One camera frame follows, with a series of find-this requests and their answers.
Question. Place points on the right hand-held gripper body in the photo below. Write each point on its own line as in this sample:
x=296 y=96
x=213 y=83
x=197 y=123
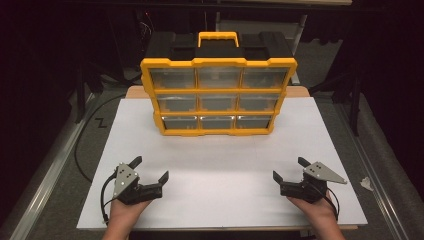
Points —
x=313 y=190

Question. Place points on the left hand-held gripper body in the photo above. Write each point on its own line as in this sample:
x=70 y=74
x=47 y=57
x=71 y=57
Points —
x=126 y=181

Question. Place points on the person's right hand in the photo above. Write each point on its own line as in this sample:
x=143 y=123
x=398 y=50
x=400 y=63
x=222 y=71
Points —
x=320 y=211

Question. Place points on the person's left hand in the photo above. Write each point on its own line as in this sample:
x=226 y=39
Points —
x=124 y=215

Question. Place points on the crumpled white paper scrap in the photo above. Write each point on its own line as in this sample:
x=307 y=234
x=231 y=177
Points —
x=366 y=183

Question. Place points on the dark metal stand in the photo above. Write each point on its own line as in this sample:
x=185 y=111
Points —
x=355 y=100
x=80 y=93

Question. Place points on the yellow and black organizer cabinet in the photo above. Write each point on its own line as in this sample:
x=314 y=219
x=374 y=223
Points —
x=216 y=90

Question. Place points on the set of clear plastic drawers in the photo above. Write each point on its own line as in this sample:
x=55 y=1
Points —
x=218 y=77

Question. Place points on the metal floor rail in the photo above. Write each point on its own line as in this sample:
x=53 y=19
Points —
x=376 y=186
x=50 y=173

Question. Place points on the white metal frame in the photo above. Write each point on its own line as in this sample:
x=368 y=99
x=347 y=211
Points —
x=266 y=28

